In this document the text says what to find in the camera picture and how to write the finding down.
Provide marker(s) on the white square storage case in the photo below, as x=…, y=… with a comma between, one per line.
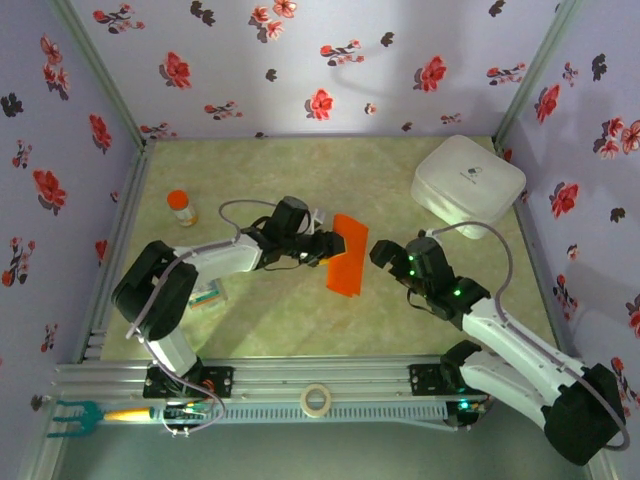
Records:
x=465, y=180

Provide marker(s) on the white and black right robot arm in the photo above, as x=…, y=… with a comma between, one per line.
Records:
x=520, y=350

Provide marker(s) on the aluminium frame post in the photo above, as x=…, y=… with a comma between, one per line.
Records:
x=535, y=75
x=100, y=75

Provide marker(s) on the orange square paper sheet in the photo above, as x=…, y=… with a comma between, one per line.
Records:
x=350, y=260

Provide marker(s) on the long aluminium frame rail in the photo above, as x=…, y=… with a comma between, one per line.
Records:
x=320, y=372

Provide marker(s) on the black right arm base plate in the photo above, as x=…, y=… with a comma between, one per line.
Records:
x=425, y=380

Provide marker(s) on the small orange-green card pack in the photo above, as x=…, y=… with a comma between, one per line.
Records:
x=207, y=297

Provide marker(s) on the orange-capped small bottle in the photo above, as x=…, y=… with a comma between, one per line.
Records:
x=181, y=207

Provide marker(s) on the white tape roll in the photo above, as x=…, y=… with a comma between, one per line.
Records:
x=316, y=401

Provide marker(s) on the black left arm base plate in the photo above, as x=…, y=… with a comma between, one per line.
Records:
x=220, y=382

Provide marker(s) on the aluminium side frame rail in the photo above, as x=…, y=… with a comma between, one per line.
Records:
x=540, y=280
x=117, y=240

